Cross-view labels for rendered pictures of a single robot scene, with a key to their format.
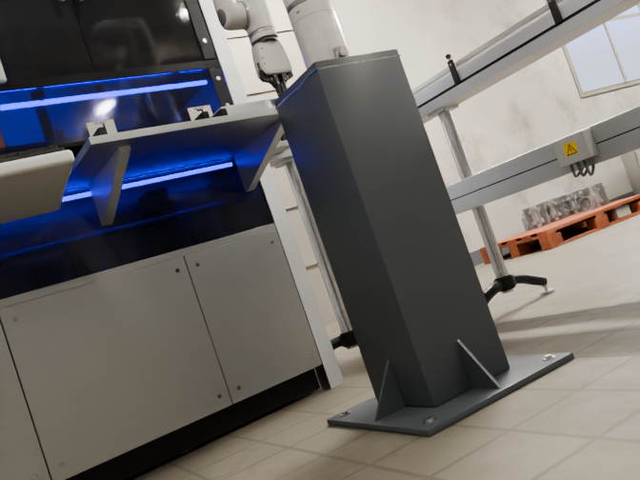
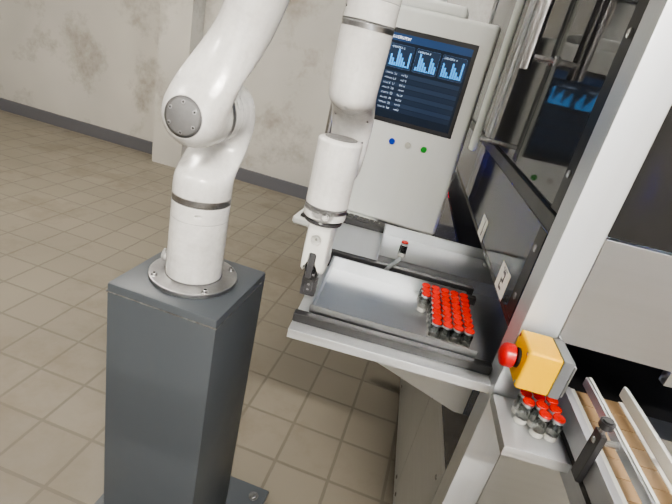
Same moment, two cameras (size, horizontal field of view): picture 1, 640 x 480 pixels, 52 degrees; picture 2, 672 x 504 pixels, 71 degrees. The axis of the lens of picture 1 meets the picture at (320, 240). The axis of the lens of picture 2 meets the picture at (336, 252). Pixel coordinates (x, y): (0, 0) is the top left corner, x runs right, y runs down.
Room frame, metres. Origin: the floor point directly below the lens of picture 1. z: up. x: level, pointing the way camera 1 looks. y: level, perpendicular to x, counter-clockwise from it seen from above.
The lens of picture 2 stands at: (2.46, -0.70, 1.40)
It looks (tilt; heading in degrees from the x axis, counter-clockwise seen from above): 24 degrees down; 128
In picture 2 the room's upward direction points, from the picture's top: 13 degrees clockwise
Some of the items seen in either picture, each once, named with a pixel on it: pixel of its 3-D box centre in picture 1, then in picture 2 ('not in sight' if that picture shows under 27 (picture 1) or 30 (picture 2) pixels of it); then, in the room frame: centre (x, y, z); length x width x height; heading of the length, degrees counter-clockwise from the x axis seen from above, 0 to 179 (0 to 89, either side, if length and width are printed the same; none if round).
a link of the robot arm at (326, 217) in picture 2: (264, 38); (325, 211); (1.89, -0.04, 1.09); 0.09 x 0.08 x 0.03; 124
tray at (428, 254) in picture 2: not in sight; (437, 258); (1.91, 0.47, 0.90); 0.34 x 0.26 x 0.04; 34
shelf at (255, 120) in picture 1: (186, 150); (410, 286); (1.94, 0.29, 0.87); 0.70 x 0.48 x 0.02; 124
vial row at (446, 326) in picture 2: not in sight; (443, 314); (2.10, 0.19, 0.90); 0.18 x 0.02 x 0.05; 124
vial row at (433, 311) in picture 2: not in sight; (433, 311); (2.08, 0.18, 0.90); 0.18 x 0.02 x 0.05; 124
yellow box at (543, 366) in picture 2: not in sight; (538, 363); (2.33, 0.05, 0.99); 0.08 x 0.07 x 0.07; 34
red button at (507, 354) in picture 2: not in sight; (511, 355); (2.30, 0.02, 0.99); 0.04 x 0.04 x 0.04; 34
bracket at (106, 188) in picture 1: (114, 189); not in sight; (1.79, 0.49, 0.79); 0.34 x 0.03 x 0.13; 34
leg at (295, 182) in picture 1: (320, 252); not in sight; (2.53, 0.01, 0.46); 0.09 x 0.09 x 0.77; 34
